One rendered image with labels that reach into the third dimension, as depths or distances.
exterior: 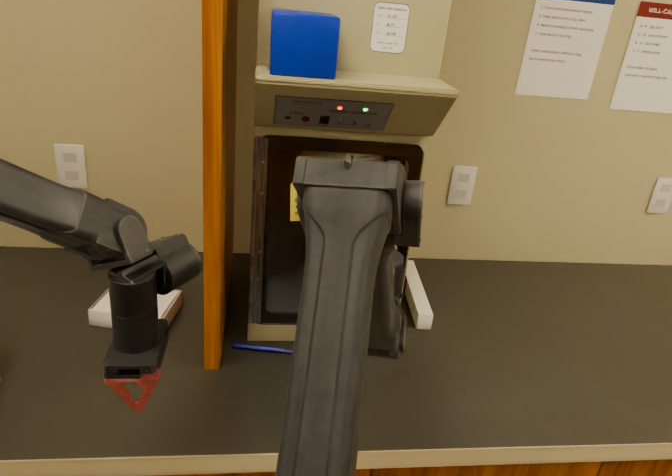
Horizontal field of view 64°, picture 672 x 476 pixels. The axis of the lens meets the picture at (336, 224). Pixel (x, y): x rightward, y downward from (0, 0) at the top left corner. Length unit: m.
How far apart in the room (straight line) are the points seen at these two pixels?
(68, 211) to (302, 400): 0.39
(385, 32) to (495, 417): 0.72
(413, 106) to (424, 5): 0.18
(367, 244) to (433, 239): 1.25
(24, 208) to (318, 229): 0.36
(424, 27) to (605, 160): 0.90
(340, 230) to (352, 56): 0.62
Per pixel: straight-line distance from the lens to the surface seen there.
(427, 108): 0.91
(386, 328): 0.70
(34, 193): 0.65
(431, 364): 1.18
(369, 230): 0.37
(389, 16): 0.97
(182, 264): 0.75
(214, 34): 0.86
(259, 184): 0.99
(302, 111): 0.90
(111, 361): 0.75
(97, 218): 0.67
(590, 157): 1.71
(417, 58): 0.98
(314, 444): 0.35
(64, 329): 1.27
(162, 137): 1.45
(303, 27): 0.84
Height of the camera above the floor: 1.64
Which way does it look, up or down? 24 degrees down
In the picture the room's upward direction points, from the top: 6 degrees clockwise
